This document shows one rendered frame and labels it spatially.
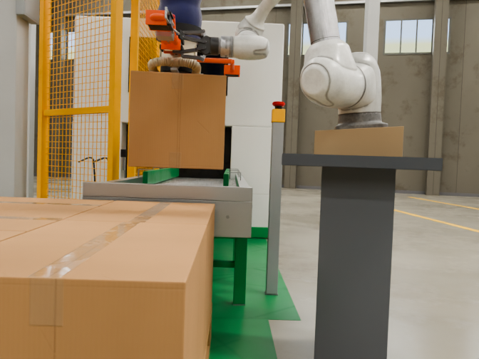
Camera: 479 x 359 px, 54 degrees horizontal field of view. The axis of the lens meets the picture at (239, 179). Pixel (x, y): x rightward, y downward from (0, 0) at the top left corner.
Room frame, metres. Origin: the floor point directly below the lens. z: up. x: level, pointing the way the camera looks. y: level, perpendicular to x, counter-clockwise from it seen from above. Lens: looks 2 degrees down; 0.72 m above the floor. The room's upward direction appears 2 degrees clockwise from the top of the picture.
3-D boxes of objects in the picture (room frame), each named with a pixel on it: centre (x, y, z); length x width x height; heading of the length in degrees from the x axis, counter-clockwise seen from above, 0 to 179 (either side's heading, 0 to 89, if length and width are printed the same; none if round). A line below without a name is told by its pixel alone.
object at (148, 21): (1.68, 0.31, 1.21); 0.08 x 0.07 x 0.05; 1
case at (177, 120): (2.27, 0.30, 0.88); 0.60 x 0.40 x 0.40; 6
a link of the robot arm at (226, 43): (2.02, 0.08, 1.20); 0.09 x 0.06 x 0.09; 1
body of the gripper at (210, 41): (2.02, 0.15, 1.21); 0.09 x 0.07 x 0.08; 91
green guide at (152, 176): (3.45, 0.59, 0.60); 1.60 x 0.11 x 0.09; 1
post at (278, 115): (2.52, -0.20, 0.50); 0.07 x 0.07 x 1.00; 1
